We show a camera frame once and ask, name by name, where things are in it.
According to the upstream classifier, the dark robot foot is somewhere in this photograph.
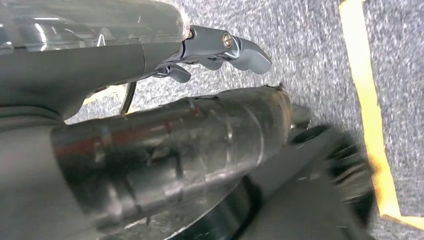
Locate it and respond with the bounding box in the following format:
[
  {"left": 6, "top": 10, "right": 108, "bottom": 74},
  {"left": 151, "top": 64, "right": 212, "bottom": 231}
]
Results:
[{"left": 172, "top": 105, "right": 377, "bottom": 240}]

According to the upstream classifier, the yellow floor tape rectangle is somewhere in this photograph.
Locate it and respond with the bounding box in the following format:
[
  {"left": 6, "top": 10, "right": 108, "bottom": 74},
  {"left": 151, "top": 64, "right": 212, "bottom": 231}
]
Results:
[{"left": 81, "top": 0, "right": 424, "bottom": 231}]

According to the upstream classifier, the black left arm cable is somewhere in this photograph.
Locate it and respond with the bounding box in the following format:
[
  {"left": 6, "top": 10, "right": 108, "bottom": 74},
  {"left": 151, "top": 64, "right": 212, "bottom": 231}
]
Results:
[{"left": 119, "top": 82, "right": 138, "bottom": 115}]

